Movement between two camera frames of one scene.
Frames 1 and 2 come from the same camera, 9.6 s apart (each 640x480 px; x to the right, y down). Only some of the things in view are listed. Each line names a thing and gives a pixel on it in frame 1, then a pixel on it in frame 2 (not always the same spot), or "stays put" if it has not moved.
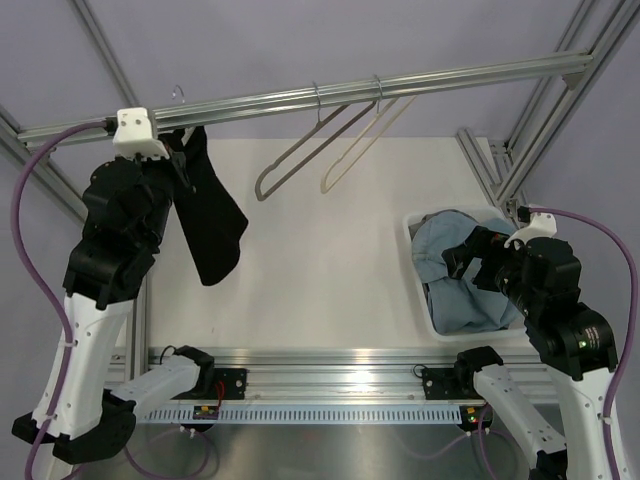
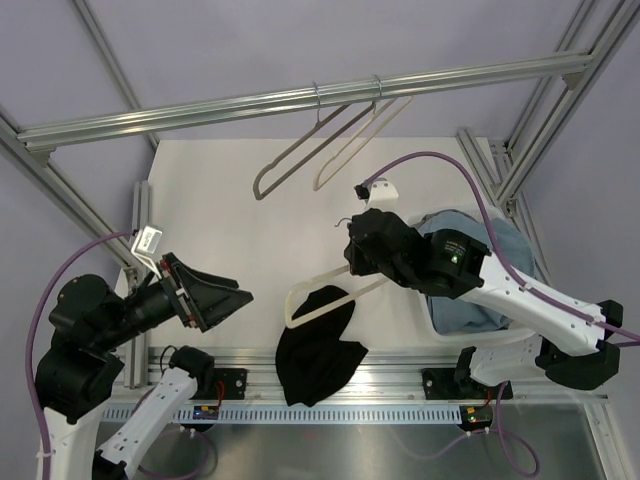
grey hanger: [313, 154] stays put
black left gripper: [168, 165] → [206, 305]
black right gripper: [483, 242] → [357, 264]
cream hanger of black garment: [174, 94] → [329, 309]
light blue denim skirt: [458, 305] stays put
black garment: [212, 216] → [310, 358]
